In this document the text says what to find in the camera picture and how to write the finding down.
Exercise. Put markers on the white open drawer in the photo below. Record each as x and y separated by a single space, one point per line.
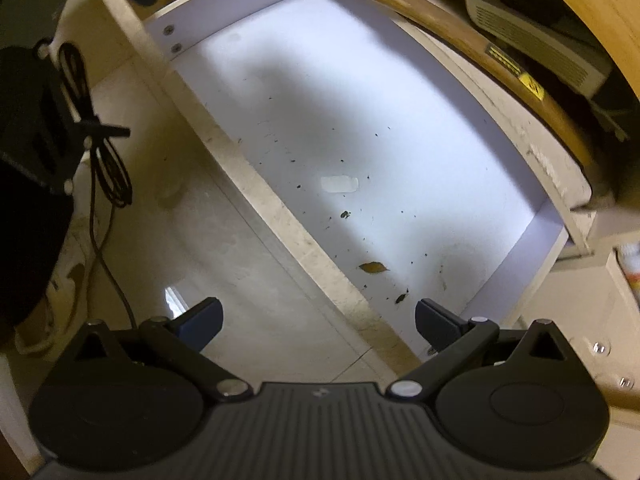
353 136

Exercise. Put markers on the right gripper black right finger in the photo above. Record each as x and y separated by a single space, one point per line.
458 345

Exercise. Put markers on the wooden hammer handle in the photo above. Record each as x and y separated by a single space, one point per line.
512 77

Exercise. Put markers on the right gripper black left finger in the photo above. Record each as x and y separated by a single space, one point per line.
178 344

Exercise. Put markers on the white router box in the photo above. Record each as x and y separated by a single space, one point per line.
583 67

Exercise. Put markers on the dry brown leaf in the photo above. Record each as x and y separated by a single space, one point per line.
373 267

